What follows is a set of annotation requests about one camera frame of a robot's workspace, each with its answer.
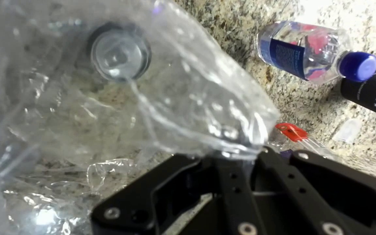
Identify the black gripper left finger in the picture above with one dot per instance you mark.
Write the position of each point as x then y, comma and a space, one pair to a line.
154, 201

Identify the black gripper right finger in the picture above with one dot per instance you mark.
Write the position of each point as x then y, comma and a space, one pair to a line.
302, 193

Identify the clear plastic bag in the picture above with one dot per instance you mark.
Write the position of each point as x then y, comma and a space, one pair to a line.
69, 137

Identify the right Fiji water bottle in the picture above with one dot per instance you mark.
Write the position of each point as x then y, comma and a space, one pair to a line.
313, 52

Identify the red clip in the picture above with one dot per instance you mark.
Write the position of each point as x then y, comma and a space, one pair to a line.
291, 132

